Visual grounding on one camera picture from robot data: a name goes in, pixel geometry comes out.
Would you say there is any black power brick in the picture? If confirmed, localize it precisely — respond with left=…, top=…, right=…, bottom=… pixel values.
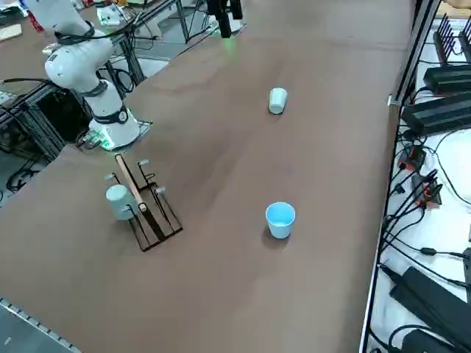
left=399, top=327, right=471, bottom=353
left=389, top=265, right=471, bottom=345

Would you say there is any aluminium table edge rail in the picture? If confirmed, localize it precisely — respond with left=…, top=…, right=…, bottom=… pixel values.
left=0, top=296, right=82, bottom=353

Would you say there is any black ribbed power supply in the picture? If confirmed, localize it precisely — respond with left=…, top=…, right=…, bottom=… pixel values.
left=400, top=93, right=471, bottom=138
left=422, top=63, right=471, bottom=97

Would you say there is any black orange connector block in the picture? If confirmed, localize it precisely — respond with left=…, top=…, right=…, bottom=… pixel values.
left=410, top=169, right=445, bottom=210
left=400, top=145, right=428, bottom=172

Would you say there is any blue plastic cup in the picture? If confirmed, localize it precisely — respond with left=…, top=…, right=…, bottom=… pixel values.
left=264, top=201, right=297, bottom=240

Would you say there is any black pronged rack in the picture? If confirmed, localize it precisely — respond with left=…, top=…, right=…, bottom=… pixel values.
left=433, top=13, right=471, bottom=68

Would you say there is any black adapter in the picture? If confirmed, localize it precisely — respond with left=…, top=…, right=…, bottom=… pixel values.
left=461, top=246, right=471, bottom=290

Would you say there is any red white packet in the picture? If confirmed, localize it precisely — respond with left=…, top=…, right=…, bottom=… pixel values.
left=28, top=10, right=43, bottom=35

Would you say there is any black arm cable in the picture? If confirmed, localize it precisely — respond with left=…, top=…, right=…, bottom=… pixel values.
left=54, top=20, right=97, bottom=40

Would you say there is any aluminium frame post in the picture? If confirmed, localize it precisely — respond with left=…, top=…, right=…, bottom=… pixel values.
left=386, top=0, right=445, bottom=108

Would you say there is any green white object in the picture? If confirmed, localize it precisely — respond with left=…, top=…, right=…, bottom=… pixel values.
left=96, top=4, right=124, bottom=27

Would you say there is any pale green plastic cup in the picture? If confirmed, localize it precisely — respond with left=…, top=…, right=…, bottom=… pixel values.
left=105, top=184, right=136, bottom=221
left=267, top=87, right=288, bottom=115

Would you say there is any black equipment cabinet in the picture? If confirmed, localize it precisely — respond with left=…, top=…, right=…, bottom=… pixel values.
left=0, top=79, right=93, bottom=163

